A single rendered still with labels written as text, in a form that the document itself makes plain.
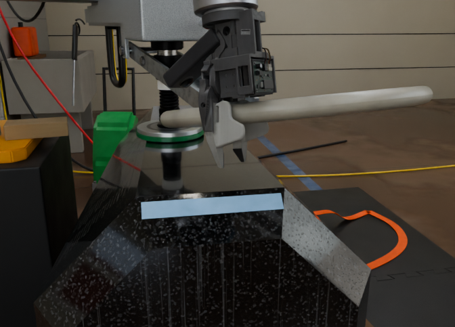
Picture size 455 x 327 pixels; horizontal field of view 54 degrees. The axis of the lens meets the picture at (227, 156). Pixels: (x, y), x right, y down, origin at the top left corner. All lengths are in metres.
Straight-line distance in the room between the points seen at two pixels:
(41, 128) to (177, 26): 0.61
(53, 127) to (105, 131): 1.36
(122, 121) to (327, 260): 2.14
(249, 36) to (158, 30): 0.73
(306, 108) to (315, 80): 6.17
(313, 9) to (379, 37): 1.13
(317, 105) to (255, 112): 0.08
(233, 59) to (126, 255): 0.51
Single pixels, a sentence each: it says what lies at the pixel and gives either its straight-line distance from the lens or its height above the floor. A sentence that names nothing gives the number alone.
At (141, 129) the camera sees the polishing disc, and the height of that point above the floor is 0.84.
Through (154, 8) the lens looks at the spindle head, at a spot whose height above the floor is 1.20.
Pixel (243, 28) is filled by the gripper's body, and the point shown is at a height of 1.15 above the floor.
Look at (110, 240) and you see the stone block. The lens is 0.98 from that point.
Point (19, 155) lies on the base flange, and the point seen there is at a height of 0.76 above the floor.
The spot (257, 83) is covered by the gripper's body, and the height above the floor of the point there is 1.08.
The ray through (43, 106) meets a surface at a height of 0.46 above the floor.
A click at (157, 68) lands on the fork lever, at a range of 1.34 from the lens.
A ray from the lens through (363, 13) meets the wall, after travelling 7.01.
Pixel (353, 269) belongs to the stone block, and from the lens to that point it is 1.13.
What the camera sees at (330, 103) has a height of 1.05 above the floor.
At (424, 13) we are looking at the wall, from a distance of 7.50.
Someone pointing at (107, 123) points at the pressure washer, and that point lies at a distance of 2.99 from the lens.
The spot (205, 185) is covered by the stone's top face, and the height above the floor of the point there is 0.80.
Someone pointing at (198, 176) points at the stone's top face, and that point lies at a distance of 1.07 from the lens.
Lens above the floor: 1.16
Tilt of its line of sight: 17 degrees down
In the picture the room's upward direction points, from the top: straight up
